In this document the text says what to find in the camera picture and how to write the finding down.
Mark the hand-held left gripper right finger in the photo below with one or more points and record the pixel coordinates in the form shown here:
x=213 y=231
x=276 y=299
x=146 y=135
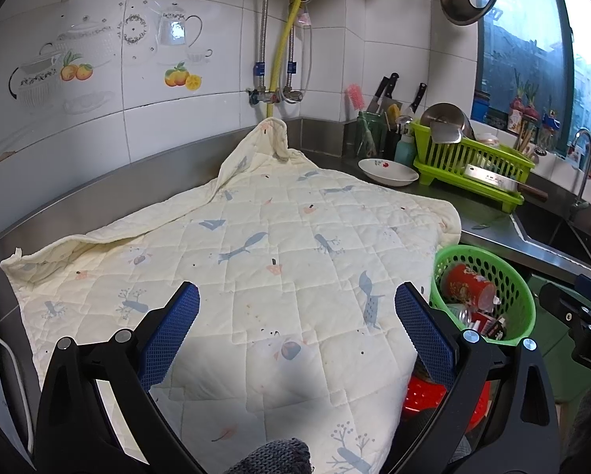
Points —
x=424 y=331

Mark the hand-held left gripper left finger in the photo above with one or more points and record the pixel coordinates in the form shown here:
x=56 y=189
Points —
x=172 y=335

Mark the green plastic basket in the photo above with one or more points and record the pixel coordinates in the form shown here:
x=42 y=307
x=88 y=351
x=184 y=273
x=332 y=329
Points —
x=515 y=301

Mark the red printed paper cup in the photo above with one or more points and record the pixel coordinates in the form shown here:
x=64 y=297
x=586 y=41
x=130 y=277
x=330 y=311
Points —
x=466 y=284

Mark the small black box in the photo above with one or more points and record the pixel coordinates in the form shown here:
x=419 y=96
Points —
x=495 y=330

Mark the person's left forearm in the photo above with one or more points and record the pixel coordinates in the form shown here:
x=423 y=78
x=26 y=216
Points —
x=275 y=459

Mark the red plastic basket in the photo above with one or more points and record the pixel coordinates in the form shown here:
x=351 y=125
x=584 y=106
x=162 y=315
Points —
x=424 y=395

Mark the steel sink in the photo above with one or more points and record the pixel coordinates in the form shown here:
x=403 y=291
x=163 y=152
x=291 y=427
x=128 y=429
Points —
x=547 y=227

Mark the steel faucet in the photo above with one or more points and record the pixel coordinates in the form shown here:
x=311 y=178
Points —
x=587 y=173

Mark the steel cleaver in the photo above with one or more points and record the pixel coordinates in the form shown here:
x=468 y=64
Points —
x=488 y=176

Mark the cream quilted printed blanket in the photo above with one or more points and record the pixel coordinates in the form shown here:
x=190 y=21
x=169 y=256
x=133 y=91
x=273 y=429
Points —
x=251 y=207

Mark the white floral plate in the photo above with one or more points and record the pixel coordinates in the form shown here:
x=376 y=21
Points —
x=389 y=173

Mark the green dish rack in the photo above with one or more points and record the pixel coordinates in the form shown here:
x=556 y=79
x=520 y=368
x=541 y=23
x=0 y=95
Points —
x=458 y=155

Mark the teal bottle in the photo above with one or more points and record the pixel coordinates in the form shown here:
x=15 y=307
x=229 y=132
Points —
x=405 y=150

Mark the green utensil holder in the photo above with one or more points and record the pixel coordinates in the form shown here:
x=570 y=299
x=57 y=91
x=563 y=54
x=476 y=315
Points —
x=369 y=133

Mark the blue box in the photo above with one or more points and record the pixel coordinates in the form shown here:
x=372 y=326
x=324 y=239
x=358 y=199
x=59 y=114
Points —
x=481 y=106

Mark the steel bowl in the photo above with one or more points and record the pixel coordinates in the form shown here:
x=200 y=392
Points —
x=443 y=113

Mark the metal pipe valves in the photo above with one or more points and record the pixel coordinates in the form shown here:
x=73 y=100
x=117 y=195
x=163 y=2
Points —
x=275 y=95

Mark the pink tag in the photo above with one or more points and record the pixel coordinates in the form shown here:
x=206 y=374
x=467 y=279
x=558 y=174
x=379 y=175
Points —
x=305 y=17

